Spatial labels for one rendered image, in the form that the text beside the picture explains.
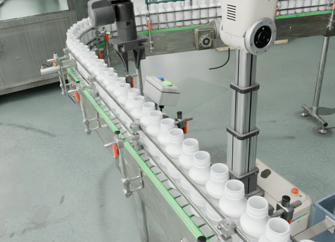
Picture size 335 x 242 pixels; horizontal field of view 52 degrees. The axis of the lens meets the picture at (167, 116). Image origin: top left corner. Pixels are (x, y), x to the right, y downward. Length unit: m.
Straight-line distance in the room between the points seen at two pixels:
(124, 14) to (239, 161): 1.08
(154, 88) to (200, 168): 0.55
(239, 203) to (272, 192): 1.37
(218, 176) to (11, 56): 3.49
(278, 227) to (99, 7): 0.70
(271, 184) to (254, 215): 1.47
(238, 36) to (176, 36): 1.03
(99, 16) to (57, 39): 3.08
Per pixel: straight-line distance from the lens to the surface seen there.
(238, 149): 1.78
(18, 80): 4.10
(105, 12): 0.98
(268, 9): 1.50
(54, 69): 1.72
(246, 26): 1.47
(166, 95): 1.22
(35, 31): 3.99
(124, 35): 1.01
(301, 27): 2.80
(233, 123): 1.75
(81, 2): 6.01
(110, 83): 1.25
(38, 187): 2.74
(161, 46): 2.47
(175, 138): 0.84
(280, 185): 2.12
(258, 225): 0.67
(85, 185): 2.63
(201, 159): 0.79
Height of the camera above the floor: 1.61
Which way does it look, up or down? 29 degrees down
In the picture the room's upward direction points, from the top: 4 degrees counter-clockwise
